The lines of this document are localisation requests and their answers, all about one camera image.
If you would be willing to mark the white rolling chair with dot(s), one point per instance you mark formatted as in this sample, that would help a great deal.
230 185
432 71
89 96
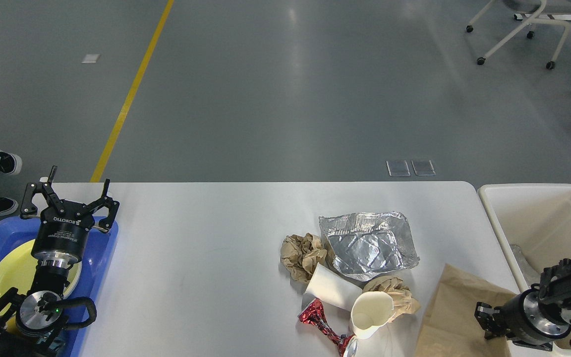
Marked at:
534 12

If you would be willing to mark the red foil wrapper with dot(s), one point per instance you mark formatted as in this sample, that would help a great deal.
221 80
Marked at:
314 314

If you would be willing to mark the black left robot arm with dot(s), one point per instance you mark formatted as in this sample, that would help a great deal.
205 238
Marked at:
37 197

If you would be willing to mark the yellow plastic plate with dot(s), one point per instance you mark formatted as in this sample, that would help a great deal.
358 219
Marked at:
13 270

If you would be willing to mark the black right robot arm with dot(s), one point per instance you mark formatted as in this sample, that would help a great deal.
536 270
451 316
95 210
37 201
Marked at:
555 290

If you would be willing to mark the crumpled brown paper ball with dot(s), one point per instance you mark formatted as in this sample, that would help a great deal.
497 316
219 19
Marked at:
300 255

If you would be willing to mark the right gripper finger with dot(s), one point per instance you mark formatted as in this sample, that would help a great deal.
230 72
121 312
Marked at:
490 320
548 347

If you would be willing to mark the crushed white paper cup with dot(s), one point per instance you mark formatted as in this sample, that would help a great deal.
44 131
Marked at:
371 311

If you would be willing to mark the brown paper bag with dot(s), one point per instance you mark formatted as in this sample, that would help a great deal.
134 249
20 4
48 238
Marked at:
449 328

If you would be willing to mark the white plate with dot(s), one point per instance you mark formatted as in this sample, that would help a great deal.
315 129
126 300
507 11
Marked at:
74 274

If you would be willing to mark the beige plastic bin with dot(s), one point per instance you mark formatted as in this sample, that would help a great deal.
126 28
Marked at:
537 218

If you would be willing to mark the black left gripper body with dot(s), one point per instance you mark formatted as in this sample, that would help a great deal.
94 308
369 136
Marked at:
62 236

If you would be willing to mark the white paper cup lying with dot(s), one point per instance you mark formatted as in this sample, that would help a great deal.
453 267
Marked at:
332 289

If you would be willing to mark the black white sneaker far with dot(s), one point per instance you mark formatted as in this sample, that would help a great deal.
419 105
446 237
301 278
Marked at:
10 164

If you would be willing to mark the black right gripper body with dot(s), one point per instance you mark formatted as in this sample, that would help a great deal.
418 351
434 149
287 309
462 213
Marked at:
526 319

